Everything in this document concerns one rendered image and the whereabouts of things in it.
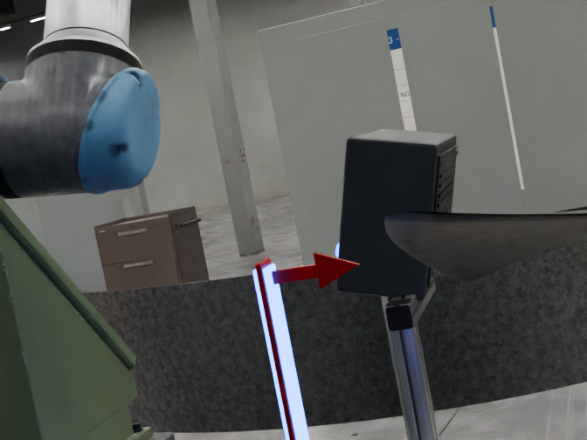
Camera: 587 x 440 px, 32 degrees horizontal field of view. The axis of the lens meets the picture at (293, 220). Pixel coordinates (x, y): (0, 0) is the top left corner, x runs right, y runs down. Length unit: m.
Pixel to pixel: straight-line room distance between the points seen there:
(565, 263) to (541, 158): 4.25
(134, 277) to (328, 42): 2.20
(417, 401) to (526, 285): 1.32
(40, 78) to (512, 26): 5.88
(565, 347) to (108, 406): 1.73
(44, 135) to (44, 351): 0.21
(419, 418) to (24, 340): 0.53
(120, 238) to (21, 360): 6.69
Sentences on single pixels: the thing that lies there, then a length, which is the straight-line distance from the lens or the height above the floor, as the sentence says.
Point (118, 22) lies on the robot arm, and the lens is 1.06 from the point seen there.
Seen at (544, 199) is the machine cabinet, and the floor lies 0.57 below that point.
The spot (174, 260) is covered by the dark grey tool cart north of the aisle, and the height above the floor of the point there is 0.56.
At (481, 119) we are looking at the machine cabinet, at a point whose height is 1.15.
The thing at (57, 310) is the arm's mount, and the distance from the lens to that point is 0.92.
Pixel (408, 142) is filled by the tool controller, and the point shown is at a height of 1.24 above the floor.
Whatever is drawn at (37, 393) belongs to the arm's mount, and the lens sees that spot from 0.88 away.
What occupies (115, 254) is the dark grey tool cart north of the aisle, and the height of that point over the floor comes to 0.67.
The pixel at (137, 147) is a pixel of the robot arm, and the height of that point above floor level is 1.29.
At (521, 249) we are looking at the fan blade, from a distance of 0.72.
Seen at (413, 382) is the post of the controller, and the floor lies 0.96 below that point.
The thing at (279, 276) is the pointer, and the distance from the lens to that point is 0.66.
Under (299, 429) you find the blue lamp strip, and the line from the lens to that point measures 0.68.
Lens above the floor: 1.27
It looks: 5 degrees down
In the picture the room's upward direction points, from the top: 11 degrees counter-clockwise
